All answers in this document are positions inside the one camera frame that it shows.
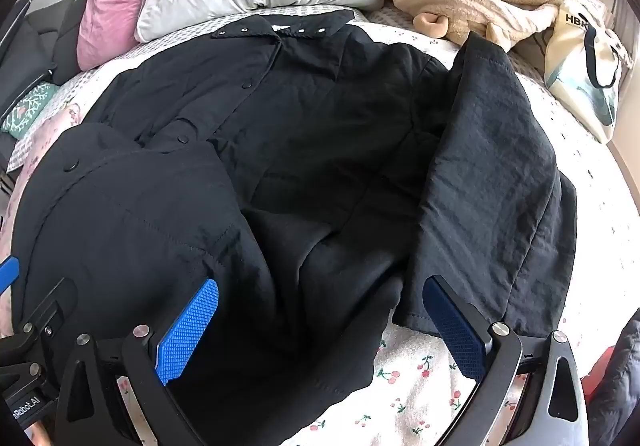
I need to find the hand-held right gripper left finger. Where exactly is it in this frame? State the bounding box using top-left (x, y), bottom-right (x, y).
top-left (52, 277), bottom-right (221, 446)

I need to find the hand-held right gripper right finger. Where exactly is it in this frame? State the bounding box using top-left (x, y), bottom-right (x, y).
top-left (421, 274), bottom-right (591, 446)

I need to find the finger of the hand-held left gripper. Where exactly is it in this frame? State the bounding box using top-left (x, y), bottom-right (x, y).
top-left (19, 277), bottom-right (79, 344)
top-left (0, 256), bottom-right (21, 294)

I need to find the black jacket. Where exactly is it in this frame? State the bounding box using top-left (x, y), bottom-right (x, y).
top-left (12, 8), bottom-right (578, 446)

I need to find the cherry print bed sheet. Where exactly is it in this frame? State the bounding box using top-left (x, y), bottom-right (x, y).
top-left (10, 6), bottom-right (640, 446)

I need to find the red patterned cloth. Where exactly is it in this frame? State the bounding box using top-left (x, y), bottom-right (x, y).
top-left (580, 346), bottom-right (617, 404)

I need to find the teal patterned cushion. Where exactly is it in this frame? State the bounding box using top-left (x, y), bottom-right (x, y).
top-left (2, 82), bottom-right (59, 135)

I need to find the dark padded jacket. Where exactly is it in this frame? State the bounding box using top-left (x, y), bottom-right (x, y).
top-left (582, 308), bottom-right (640, 446)

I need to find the dark grey chair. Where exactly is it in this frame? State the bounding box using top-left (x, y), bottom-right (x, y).
top-left (0, 0), bottom-right (95, 127)

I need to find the cream tote bag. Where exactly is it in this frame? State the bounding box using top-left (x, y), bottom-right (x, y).
top-left (544, 0), bottom-right (627, 143)

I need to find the beige plush toy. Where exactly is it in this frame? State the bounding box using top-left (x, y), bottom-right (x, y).
top-left (417, 13), bottom-right (452, 39)

